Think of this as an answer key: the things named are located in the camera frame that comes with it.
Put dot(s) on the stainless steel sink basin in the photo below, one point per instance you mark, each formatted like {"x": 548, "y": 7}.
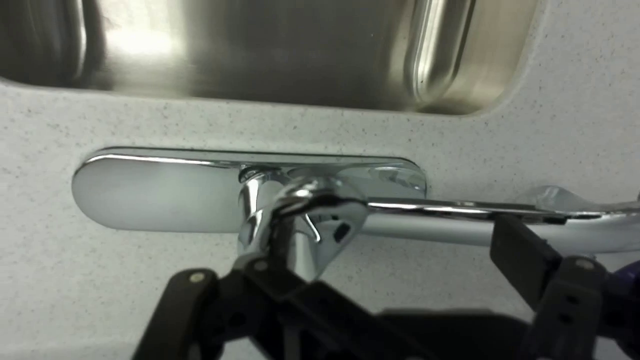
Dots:
{"x": 267, "y": 46}

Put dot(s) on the chrome faucet base plate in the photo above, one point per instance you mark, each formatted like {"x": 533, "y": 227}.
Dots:
{"x": 152, "y": 197}

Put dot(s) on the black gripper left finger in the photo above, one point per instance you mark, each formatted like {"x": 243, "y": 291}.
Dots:
{"x": 267, "y": 313}

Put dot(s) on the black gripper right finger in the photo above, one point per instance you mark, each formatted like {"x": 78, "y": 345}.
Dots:
{"x": 567, "y": 301}

